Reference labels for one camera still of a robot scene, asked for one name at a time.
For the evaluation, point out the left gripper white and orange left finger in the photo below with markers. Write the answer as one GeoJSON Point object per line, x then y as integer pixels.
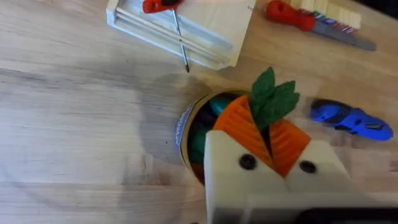
{"type": "Point", "coordinates": [228, 177]}

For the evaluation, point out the left gripper white and orange right finger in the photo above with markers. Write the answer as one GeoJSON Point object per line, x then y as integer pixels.
{"type": "Point", "coordinates": [317, 174]}

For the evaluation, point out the blue electric screwdriver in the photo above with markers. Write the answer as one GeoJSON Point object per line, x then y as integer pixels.
{"type": "Point", "coordinates": [351, 119]}

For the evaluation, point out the round tub with toys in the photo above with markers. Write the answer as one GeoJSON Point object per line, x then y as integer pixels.
{"type": "Point", "coordinates": [199, 137]}

